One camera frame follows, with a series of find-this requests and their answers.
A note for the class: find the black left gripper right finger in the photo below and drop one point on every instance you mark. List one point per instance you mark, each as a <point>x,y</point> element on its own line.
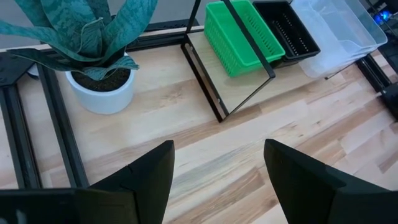
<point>304,193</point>

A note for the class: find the wooden shelf with black frame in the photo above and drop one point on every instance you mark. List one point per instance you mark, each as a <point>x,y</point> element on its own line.
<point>239,90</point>

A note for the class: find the green mesh plastic basket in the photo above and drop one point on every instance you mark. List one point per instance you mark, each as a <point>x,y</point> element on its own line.
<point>248,28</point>
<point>224,59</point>

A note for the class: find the clear plastic basket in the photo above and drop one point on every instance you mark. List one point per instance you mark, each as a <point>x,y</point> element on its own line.
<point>342,25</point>
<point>320,65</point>

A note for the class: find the black slotted plastic basket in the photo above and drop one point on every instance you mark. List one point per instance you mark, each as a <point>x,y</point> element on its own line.
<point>289,31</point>
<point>280,63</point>

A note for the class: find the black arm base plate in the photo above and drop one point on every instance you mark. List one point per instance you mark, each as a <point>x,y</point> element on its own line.
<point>391,102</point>

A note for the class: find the white round plant pot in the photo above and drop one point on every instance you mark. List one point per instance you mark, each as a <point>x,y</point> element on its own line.
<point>102,99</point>

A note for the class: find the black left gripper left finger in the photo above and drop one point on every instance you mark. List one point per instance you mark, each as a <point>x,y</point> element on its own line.
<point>152,186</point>

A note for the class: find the black aluminium table frame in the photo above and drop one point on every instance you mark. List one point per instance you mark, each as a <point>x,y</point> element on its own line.
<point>65,130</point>

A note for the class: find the green snake plant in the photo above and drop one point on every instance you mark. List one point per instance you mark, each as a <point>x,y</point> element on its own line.
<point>71,34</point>

